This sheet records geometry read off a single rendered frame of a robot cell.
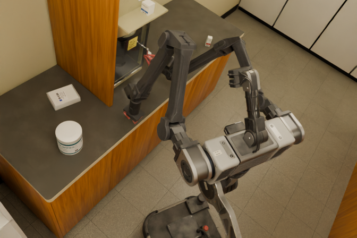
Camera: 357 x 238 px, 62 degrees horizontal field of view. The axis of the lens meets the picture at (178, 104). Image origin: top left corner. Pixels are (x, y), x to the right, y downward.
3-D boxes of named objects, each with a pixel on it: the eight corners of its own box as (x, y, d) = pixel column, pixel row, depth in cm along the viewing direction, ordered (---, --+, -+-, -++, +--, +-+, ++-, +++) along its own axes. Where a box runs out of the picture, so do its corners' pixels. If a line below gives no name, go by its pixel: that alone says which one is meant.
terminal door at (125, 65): (110, 87, 189) (112, 39, 158) (142, 65, 206) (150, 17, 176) (110, 87, 188) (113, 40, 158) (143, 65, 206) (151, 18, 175)
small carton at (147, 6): (140, 11, 158) (141, 1, 153) (146, 8, 161) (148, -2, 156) (147, 16, 156) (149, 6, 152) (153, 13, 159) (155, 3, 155)
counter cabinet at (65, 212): (5, 183, 234) (-35, 120, 165) (166, 62, 354) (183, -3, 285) (62, 242, 218) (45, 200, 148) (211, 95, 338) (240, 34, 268)
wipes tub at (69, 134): (52, 145, 163) (49, 130, 151) (72, 130, 170) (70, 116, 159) (69, 160, 159) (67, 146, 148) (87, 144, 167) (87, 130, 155)
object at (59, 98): (47, 96, 180) (45, 92, 177) (71, 87, 188) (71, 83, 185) (55, 110, 176) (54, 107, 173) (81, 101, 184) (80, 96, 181)
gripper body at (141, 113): (130, 103, 161) (132, 95, 156) (144, 115, 159) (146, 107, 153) (122, 110, 158) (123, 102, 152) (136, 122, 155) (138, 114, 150)
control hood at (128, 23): (110, 36, 156) (111, 20, 148) (151, 14, 175) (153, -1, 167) (126, 48, 153) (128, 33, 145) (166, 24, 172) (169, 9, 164)
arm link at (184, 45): (180, 34, 107) (202, 35, 113) (161, 28, 117) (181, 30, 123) (165, 144, 122) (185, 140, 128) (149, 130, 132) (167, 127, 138)
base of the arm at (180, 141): (174, 162, 121) (180, 149, 112) (166, 146, 125) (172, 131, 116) (192, 156, 125) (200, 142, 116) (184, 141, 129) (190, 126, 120)
